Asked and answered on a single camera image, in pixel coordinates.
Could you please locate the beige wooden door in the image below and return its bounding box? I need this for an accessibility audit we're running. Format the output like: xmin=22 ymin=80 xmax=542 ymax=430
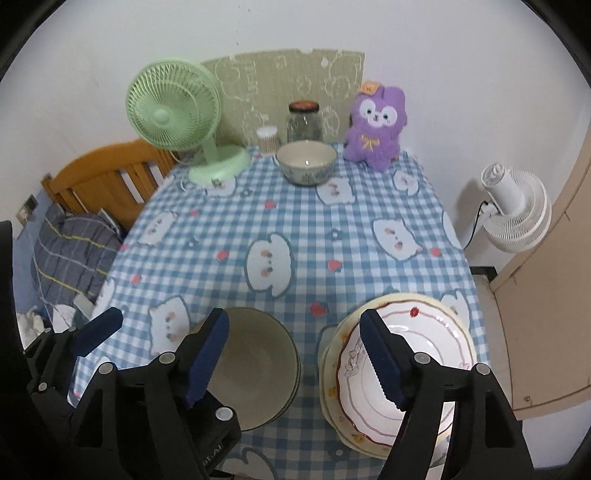
xmin=489 ymin=138 xmax=591 ymax=421

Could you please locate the purple plush toy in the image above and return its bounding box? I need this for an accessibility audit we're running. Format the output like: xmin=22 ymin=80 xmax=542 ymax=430
xmin=344 ymin=80 xmax=409 ymax=172

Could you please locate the green printed wall mat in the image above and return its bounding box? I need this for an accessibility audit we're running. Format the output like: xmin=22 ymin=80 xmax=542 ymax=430
xmin=201 ymin=47 xmax=366 ymax=148

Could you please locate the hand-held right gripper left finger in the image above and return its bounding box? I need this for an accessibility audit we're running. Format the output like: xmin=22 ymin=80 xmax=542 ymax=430
xmin=62 ymin=308 xmax=230 ymax=480

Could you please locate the grey plaid blanket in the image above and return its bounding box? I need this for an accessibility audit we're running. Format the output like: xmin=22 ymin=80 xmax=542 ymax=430
xmin=31 ymin=203 xmax=123 ymax=305

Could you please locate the glass jar with black lid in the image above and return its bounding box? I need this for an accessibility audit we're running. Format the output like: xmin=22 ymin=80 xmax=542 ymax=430
xmin=286 ymin=100 xmax=323 ymax=144

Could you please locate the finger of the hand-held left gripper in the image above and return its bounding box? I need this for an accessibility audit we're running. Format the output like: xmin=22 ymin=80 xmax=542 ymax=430
xmin=185 ymin=392 xmax=243 ymax=476
xmin=25 ymin=307 xmax=124 ymax=398

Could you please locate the large yellow floral plate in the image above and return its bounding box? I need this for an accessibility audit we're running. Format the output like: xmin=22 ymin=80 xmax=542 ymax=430
xmin=318 ymin=292 xmax=478 ymax=460

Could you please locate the white thin fan cable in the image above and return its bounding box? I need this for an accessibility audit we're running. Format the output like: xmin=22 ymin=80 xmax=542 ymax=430
xmin=168 ymin=150 xmax=204 ymax=192

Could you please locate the deep scalloped yellow floral plate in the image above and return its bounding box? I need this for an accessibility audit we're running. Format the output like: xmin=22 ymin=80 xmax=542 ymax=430
xmin=323 ymin=295 xmax=476 ymax=455

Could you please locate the black fan power cable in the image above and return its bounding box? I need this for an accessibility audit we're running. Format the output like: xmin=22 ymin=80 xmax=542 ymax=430
xmin=462 ymin=198 xmax=492 ymax=250

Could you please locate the blue checkered cat tablecloth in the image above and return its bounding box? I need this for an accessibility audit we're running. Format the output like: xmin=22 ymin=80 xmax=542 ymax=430
xmin=67 ymin=141 xmax=490 ymax=480

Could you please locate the white standing fan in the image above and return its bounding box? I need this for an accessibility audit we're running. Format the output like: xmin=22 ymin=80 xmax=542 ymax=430
xmin=480 ymin=161 xmax=552 ymax=253

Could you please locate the blue floral ceramic bowl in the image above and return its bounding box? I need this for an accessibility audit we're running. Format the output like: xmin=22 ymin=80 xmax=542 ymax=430
xmin=276 ymin=141 xmax=338 ymax=188

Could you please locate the wall socket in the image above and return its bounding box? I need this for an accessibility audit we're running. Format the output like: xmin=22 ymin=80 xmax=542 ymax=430
xmin=16 ymin=194 xmax=38 ymax=227

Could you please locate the white plate with red pattern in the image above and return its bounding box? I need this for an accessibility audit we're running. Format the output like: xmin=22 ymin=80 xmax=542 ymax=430
xmin=336 ymin=302 xmax=477 ymax=448

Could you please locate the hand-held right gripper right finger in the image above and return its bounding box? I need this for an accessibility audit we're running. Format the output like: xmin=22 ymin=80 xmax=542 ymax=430
xmin=359 ymin=308 xmax=525 ymax=480

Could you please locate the clear cotton swab container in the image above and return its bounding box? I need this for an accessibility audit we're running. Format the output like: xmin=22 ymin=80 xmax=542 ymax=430
xmin=257 ymin=126 xmax=279 ymax=155

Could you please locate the green desk fan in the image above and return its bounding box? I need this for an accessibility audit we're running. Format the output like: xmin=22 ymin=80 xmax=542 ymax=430
xmin=126 ymin=58 xmax=251 ymax=185

